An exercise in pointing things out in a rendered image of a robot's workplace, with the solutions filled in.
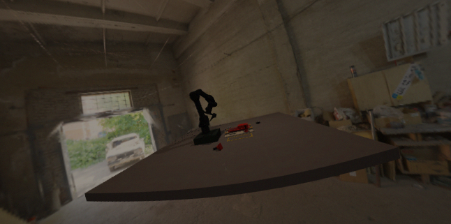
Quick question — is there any tan flat base plate with orange corner posts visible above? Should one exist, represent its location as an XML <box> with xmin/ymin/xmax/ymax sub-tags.
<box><xmin>225</xmin><ymin>124</ymin><xmax>253</xmax><ymax>137</ymax></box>

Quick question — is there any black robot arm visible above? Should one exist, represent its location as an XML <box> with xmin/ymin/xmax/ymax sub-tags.
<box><xmin>190</xmin><ymin>89</ymin><xmax>217</xmax><ymax>134</ymax></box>

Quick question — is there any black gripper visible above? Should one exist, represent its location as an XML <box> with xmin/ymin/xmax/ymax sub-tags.
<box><xmin>203</xmin><ymin>107</ymin><xmax>216</xmax><ymax>122</ymax></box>

